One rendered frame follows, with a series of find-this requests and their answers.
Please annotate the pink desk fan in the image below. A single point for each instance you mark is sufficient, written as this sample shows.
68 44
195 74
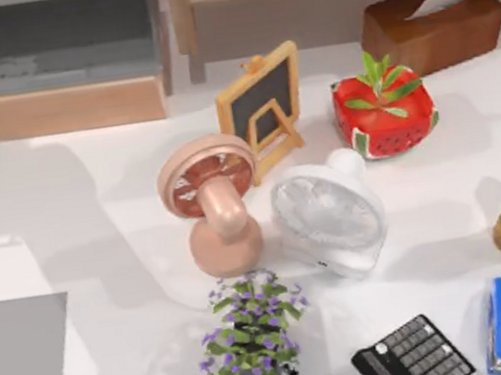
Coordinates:
218 220

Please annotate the white desk fan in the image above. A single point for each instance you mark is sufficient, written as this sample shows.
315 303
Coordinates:
329 214

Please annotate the small framed blackboard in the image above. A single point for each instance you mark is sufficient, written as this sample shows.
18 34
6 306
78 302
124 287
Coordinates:
262 102

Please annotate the purple flower plant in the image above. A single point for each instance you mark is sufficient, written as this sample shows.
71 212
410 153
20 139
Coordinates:
254 331

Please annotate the red watermelon plant pot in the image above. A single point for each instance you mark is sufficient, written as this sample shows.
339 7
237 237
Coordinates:
386 122

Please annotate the pale wooden drawer front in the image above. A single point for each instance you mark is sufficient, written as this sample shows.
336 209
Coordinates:
73 107

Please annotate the black calculator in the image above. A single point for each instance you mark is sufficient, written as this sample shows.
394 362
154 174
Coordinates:
409 356

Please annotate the brown wooden tissue box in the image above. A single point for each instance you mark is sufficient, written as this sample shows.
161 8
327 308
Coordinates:
438 26

